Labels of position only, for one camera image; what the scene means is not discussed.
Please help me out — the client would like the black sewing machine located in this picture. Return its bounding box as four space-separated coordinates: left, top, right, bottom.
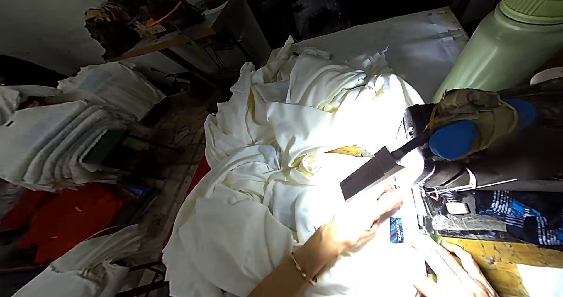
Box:
404 78 563 193

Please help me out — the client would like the red cloth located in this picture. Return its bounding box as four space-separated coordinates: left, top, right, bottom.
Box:
0 183 138 264

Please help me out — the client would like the dark grey rectangular lamp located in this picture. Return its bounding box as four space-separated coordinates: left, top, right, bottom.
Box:
340 131 433 202

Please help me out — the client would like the stack of white garments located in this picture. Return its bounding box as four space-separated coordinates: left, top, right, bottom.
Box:
0 101 133 192

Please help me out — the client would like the white covered table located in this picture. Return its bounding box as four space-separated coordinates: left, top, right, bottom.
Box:
269 7 470 104

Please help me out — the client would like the yellow wooden table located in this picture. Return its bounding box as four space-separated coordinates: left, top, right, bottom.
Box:
440 236 563 297

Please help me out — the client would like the white fabric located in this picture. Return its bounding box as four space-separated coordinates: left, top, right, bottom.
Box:
162 36 425 297

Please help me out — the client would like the person's right hand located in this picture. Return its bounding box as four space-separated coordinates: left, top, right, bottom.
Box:
413 234 499 297

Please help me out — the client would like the brown cloth bundle with blue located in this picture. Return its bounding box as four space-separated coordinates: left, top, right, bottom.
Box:
428 89 537 160

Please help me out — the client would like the white paper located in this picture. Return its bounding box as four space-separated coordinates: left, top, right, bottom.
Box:
516 264 563 297

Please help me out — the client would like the draped white cloth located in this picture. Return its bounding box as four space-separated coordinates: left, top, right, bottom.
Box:
11 224 142 297

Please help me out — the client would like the person's left hand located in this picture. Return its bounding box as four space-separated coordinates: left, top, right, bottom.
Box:
320 185 404 259

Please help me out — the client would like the white cloth pile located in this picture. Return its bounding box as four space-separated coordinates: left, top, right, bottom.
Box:
57 62 167 122

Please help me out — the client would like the green bottle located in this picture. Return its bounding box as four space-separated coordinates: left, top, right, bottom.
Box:
433 0 563 104

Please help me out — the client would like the small white block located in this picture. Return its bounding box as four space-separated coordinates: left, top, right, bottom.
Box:
445 201 470 215

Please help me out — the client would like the wooden shelf with clutter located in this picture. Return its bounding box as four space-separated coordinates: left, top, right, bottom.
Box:
84 0 272 86

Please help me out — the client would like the dark blue patterned cloth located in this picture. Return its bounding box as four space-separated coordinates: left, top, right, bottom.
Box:
474 190 563 247

